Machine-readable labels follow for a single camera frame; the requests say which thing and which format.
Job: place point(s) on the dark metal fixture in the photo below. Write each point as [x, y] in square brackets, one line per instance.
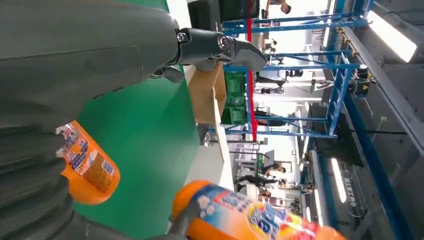
[207, 134]

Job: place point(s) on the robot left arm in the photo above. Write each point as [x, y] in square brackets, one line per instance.
[30, 185]

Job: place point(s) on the open cardboard box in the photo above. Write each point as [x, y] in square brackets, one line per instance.
[205, 99]

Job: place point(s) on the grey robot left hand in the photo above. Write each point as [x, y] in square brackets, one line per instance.
[82, 49]

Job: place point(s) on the ceiling light panel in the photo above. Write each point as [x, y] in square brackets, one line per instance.
[392, 36]
[338, 180]

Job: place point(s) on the green table mat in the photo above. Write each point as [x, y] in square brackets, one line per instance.
[142, 139]

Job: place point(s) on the green plastic crate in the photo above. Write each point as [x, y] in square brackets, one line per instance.
[236, 84]
[233, 112]

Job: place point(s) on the orange drink bottle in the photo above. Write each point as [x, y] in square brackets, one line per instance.
[232, 215]
[92, 172]

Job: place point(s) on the white table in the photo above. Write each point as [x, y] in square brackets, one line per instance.
[205, 165]

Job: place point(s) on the person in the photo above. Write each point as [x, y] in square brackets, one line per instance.
[273, 169]
[281, 6]
[255, 180]

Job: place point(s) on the blue metal rack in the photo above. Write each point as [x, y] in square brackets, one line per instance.
[338, 89]

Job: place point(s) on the black zip case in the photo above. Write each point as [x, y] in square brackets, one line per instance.
[202, 13]

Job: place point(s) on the black hoist motor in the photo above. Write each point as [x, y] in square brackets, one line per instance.
[359, 86]

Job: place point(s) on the blue steel beam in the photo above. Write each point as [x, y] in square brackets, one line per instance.
[374, 165]

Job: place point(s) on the red pole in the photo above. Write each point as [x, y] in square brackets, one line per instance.
[250, 82]

